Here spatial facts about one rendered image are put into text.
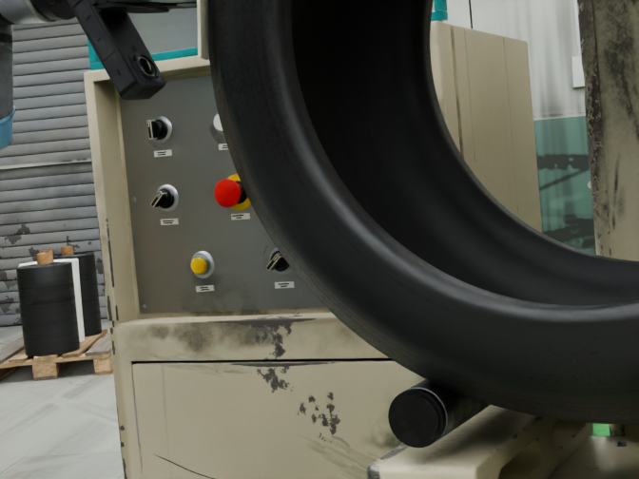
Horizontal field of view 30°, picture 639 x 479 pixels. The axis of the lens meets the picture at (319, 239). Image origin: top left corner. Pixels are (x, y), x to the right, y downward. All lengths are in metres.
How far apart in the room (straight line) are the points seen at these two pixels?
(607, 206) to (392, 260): 0.41
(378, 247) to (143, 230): 0.96
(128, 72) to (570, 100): 9.29
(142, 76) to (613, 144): 0.46
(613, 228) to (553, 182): 8.99
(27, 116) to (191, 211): 9.17
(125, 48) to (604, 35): 0.46
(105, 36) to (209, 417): 0.75
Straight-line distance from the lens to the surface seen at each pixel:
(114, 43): 1.09
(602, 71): 1.22
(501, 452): 0.95
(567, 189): 10.21
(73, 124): 10.74
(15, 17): 1.16
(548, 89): 10.29
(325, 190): 0.86
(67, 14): 1.15
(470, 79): 1.61
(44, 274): 7.46
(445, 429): 0.91
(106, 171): 1.77
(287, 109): 0.87
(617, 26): 1.22
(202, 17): 0.93
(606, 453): 1.17
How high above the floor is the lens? 1.09
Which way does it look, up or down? 3 degrees down
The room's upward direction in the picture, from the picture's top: 5 degrees counter-clockwise
